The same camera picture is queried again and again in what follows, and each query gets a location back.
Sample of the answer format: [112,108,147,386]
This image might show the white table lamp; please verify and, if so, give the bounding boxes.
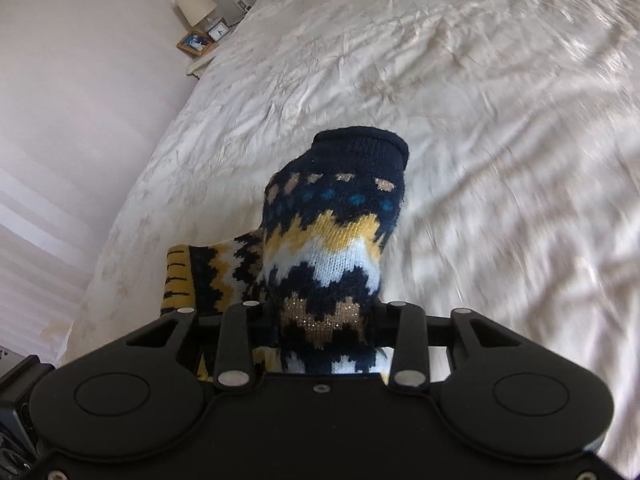
[175,0,219,29]

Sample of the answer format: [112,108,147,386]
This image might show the white bedside table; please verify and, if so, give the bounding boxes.
[184,52,222,79]

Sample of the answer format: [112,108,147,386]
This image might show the navy yellow white patterned sweater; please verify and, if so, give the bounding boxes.
[160,126,410,385]

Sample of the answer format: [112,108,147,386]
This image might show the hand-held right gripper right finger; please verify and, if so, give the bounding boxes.
[372,300,523,392]

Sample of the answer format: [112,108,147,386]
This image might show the bed with cream embroidered bedspread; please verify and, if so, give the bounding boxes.
[55,0,640,480]

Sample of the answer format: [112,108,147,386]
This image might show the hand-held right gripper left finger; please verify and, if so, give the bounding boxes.
[125,301,281,391]

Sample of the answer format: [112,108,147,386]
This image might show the wooden picture frame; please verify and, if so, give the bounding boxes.
[176,30,220,57]

